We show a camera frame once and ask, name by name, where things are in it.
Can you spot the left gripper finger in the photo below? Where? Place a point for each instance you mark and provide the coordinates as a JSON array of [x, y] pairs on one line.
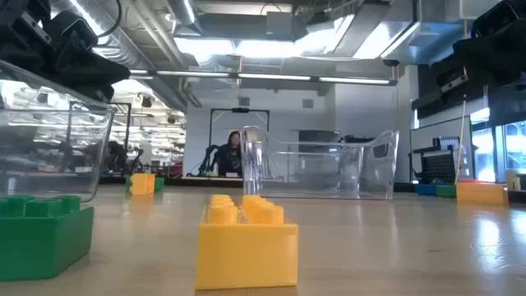
[[105, 93], [90, 67]]

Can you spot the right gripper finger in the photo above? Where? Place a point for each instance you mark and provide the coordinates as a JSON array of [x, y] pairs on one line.
[[454, 82]]

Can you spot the yellow toy building block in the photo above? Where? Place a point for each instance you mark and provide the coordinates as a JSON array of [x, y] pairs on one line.
[[142, 185], [246, 255], [481, 194]]

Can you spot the blue toy building block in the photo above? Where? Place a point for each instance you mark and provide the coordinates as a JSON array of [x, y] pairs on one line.
[[425, 190]]

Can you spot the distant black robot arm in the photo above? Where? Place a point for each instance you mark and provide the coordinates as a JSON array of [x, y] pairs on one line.
[[117, 156], [207, 162]]

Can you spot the black ceiling spotlight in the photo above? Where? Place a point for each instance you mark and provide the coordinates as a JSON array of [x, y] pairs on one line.
[[146, 101], [171, 119]]

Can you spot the grey partition panel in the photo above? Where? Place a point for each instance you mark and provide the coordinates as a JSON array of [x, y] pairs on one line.
[[427, 131]]

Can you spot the clear plastic bin white label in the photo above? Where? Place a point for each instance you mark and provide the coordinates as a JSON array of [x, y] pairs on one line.
[[49, 144]]

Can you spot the black pegboard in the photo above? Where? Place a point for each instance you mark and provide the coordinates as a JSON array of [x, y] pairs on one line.
[[439, 168]]

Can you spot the red plastic box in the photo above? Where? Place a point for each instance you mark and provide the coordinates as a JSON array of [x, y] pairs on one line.
[[472, 181]]

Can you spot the person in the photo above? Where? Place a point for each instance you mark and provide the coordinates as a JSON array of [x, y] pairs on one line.
[[231, 158]]

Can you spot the linear ceiling light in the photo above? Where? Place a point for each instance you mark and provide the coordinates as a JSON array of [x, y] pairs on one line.
[[267, 77]]

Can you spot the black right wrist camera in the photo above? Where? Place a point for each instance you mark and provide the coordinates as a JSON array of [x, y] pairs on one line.
[[499, 18]]

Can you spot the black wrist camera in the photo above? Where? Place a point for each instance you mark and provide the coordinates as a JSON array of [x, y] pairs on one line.
[[76, 29], [499, 18]]

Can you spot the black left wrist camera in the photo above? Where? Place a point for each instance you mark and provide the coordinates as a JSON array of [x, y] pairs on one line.
[[76, 29]]

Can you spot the silver round ventilation duct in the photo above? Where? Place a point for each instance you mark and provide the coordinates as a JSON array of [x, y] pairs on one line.
[[135, 57]]

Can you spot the black ceiling dome camera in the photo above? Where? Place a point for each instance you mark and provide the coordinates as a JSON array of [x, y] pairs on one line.
[[390, 63]]

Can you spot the black gantry frame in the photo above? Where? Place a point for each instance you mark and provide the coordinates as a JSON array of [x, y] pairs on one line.
[[239, 110]]

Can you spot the grey wall vent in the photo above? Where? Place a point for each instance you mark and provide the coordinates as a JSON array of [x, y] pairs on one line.
[[307, 103], [243, 101]]

